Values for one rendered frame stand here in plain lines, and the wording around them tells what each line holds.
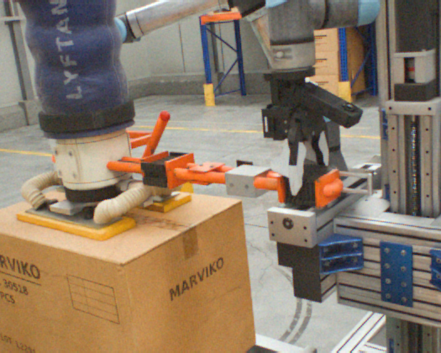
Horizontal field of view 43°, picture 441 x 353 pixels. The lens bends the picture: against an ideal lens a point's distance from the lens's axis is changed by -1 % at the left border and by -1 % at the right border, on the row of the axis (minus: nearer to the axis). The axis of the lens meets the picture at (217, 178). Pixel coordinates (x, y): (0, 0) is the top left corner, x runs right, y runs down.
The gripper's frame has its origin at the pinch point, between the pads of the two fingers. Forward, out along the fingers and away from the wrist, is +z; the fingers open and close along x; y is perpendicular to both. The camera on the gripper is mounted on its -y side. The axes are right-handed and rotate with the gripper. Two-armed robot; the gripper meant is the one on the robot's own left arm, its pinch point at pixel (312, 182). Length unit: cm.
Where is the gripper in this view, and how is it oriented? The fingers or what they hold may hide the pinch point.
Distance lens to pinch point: 101.4
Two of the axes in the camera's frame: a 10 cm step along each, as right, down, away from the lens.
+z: 1.1, 9.6, 2.7
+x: -6.3, 2.8, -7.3
